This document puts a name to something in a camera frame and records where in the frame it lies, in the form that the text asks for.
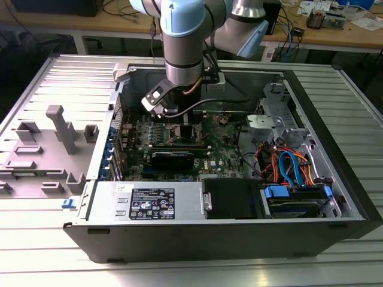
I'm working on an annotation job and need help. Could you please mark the CPU socket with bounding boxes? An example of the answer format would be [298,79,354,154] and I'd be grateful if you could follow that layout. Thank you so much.
[167,122,205,145]

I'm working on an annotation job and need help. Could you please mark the green RAM stick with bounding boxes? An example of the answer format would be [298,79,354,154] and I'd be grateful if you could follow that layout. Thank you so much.
[151,142,212,158]

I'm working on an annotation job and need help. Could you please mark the black graphics card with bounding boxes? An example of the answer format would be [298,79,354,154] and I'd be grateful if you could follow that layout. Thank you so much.
[149,151,195,171]

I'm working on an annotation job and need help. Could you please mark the green motherboard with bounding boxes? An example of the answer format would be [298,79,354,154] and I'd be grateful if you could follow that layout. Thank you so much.
[119,112,249,183]

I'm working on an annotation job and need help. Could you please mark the wooden desk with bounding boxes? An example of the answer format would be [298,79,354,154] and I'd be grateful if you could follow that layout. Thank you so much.
[0,0,383,56]

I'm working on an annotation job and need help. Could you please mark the silver metal drive cage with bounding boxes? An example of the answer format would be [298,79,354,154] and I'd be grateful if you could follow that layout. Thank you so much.
[245,83,312,156]

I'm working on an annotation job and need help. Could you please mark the black upright box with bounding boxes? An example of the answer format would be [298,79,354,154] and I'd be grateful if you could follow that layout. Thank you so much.
[263,0,282,36]

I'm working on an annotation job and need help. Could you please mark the silver power supply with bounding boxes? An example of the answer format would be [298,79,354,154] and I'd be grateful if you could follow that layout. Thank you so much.
[86,181,207,222]

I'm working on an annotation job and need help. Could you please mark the grey part rack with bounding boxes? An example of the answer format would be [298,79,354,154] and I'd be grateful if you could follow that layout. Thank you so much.
[0,104,99,198]

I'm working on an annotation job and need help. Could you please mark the large black device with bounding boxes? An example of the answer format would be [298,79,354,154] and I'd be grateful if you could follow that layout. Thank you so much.
[13,0,99,17]

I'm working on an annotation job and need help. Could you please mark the black PC case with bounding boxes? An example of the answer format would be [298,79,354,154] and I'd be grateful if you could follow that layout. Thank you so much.
[62,55,383,264]

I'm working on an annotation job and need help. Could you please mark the hard disk in blue carrier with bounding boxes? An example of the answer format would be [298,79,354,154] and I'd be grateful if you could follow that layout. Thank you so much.
[260,184,333,219]

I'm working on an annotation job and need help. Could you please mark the small transformer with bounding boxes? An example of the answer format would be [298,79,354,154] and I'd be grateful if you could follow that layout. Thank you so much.
[306,8,329,30]

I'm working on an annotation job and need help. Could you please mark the white papers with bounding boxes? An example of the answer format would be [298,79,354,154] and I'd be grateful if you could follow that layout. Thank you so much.
[349,16,383,32]

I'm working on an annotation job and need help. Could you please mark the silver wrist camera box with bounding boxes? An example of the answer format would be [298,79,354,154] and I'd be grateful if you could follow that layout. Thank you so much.
[205,71,227,92]
[141,78,172,121]

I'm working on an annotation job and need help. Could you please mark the dark camera cable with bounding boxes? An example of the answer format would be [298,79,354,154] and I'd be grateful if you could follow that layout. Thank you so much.
[163,97,251,117]

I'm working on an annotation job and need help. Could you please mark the black cable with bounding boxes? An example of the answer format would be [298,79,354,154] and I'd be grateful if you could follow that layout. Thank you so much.
[235,125,261,180]

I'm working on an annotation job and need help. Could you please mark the red and black wire bundle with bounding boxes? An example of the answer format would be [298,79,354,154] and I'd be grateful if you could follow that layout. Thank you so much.
[254,143,285,183]

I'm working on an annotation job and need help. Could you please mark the blue cable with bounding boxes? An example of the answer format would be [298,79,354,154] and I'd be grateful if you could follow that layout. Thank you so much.
[282,16,300,59]

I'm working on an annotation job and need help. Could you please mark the blue flat data wire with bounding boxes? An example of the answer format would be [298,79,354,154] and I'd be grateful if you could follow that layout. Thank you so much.
[278,151,303,188]

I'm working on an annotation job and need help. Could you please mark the orange wire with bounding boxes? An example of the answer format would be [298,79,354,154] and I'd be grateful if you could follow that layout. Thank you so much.
[294,152,317,186]

